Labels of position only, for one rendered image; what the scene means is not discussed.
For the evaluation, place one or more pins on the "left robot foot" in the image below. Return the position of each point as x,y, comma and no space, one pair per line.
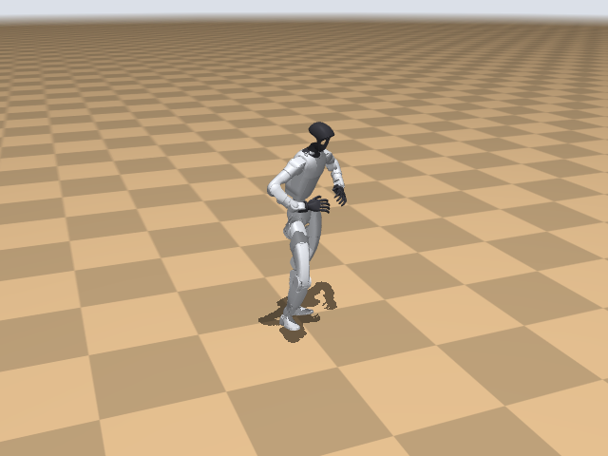
301,311

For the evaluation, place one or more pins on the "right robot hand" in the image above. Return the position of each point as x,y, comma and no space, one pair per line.
315,204

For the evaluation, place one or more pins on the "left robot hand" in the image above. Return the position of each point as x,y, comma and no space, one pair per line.
339,191

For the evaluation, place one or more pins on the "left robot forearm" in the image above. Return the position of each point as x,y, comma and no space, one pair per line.
337,175

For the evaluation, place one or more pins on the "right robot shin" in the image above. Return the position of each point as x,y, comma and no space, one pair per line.
295,297

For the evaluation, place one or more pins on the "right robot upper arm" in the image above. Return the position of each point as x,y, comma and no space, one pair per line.
294,167

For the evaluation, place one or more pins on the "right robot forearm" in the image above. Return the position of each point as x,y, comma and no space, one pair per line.
286,201

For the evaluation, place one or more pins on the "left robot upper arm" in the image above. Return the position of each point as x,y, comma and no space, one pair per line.
330,163

